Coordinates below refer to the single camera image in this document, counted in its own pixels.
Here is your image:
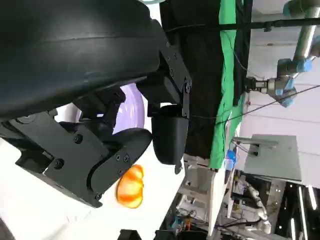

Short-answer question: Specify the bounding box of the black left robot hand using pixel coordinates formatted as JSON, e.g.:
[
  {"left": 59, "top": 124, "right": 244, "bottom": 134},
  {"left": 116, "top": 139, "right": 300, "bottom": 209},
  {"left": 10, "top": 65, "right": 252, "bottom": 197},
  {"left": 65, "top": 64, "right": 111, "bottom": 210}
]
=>
[{"left": 0, "top": 0, "right": 193, "bottom": 210}]

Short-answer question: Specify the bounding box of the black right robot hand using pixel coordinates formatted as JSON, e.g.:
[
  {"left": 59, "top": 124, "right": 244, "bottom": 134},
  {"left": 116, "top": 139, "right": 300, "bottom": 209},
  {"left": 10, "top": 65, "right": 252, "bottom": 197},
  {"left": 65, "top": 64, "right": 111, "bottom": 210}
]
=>
[{"left": 119, "top": 228, "right": 176, "bottom": 240}]

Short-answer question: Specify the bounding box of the orange white toy bread roll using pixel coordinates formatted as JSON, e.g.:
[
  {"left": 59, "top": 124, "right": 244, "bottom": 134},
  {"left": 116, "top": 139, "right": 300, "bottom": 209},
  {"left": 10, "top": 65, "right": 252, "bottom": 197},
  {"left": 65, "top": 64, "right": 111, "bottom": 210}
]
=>
[{"left": 115, "top": 164, "right": 146, "bottom": 210}]

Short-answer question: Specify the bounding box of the lilac plate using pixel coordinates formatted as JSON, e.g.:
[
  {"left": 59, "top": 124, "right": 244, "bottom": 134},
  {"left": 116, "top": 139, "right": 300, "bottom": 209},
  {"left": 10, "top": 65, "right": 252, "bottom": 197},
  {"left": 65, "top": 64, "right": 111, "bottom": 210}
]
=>
[{"left": 56, "top": 83, "right": 147, "bottom": 136}]

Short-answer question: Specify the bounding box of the white table leg panel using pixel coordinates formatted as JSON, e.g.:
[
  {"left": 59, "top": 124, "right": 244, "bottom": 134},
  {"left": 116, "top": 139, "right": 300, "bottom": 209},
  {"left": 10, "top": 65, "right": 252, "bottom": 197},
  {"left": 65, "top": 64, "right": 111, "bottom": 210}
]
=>
[{"left": 206, "top": 168, "right": 235, "bottom": 236}]

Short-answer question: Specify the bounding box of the black backdrop cloth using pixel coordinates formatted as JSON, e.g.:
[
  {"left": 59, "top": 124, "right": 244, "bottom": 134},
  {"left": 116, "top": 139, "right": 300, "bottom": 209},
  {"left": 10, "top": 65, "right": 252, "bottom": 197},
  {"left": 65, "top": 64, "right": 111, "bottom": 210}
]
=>
[{"left": 159, "top": 0, "right": 253, "bottom": 161}]

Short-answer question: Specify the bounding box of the green cloth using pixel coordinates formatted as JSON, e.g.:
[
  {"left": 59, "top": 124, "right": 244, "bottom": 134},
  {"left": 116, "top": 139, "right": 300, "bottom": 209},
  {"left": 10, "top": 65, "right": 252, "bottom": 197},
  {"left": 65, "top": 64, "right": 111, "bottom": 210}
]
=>
[{"left": 209, "top": 0, "right": 245, "bottom": 171}]

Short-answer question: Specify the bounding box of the grey metal cabinet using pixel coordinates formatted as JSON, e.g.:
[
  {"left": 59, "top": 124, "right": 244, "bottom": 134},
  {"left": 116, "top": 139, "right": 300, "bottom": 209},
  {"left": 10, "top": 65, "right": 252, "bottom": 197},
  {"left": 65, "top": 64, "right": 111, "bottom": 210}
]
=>
[{"left": 233, "top": 134, "right": 303, "bottom": 183}]

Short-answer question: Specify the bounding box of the black horizontal bar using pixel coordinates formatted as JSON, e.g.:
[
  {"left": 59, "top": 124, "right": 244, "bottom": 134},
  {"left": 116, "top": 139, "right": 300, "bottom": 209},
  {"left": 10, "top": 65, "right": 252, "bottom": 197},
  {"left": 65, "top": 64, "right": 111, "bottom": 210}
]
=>
[{"left": 217, "top": 18, "right": 320, "bottom": 33}]

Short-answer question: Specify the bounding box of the thin black workshop cable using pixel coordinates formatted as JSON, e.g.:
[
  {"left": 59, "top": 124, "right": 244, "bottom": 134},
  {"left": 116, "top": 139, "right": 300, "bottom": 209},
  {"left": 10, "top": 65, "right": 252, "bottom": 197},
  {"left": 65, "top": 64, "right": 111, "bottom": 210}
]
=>
[{"left": 214, "top": 84, "right": 320, "bottom": 126}]

